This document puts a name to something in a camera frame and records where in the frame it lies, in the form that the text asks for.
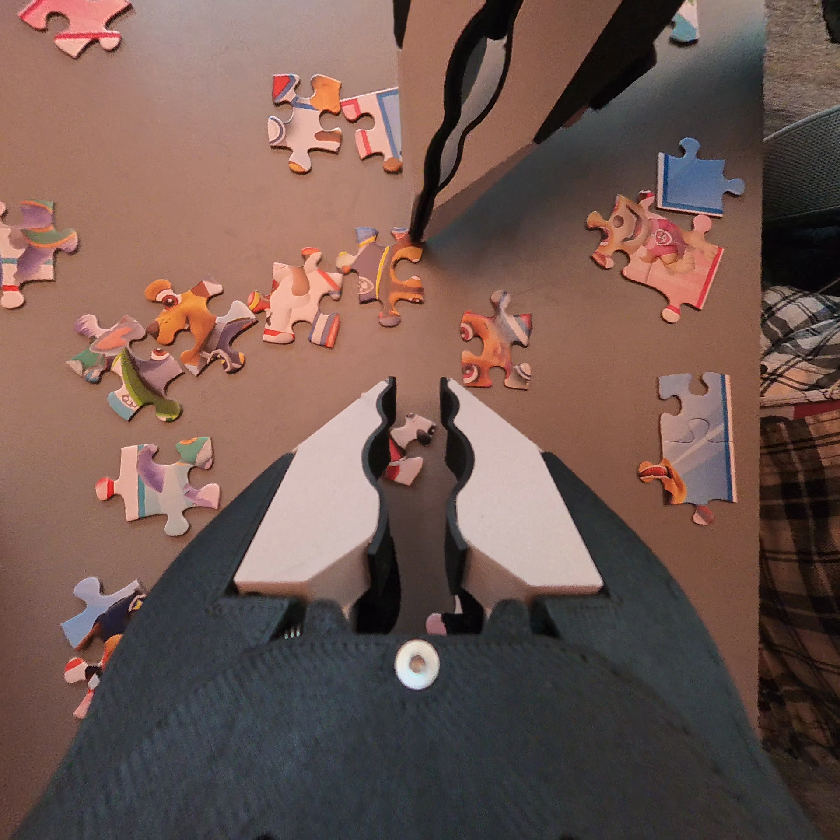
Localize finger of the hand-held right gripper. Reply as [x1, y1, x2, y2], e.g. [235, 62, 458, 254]
[397, 0, 490, 238]
[420, 0, 616, 242]

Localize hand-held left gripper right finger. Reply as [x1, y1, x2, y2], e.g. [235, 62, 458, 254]
[438, 377, 605, 634]

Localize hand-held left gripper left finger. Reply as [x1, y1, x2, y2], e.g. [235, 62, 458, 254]
[234, 376, 401, 634]

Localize blue white red-striped puzzle piece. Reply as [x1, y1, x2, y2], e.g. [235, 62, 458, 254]
[340, 87, 403, 175]

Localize white puzzle piece orange knob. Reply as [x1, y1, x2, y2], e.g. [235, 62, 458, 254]
[267, 73, 345, 175]

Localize white black red puzzle piece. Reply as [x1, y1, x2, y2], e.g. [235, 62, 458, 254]
[383, 413, 438, 487]

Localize blue uniform dog puzzle piece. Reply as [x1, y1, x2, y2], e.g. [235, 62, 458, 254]
[336, 226, 426, 328]

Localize pink dog puzzle section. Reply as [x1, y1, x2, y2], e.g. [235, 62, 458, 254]
[586, 190, 725, 324]

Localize grey desk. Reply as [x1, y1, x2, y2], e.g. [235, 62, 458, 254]
[0, 0, 767, 840]

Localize blue edge puzzle piece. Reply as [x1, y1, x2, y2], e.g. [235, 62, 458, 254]
[656, 137, 747, 218]

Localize white purple teal puzzle piece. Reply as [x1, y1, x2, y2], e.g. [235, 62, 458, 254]
[96, 436, 222, 538]

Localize blue sky puzzle section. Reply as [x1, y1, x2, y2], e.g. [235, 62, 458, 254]
[637, 372, 738, 526]

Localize grey fabric seat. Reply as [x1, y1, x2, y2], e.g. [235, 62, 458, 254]
[763, 108, 840, 227]

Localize green purple joined puzzle pieces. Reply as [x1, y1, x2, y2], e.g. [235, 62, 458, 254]
[67, 314, 185, 423]

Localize brown dog navy puzzle piece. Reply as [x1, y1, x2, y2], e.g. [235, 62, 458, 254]
[144, 277, 259, 378]

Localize blue puzzle piece navy dog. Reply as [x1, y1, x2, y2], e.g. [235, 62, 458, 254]
[60, 577, 147, 651]

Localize plaid clothing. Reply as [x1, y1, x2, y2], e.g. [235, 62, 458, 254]
[758, 285, 840, 756]

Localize pink badge puzzle piece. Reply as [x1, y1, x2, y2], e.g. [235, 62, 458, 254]
[63, 656, 104, 720]

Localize pink striped puzzle piece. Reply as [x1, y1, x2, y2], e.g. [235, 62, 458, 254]
[18, 0, 133, 59]

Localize rainbow puzzle piece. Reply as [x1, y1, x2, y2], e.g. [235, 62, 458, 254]
[0, 199, 80, 310]

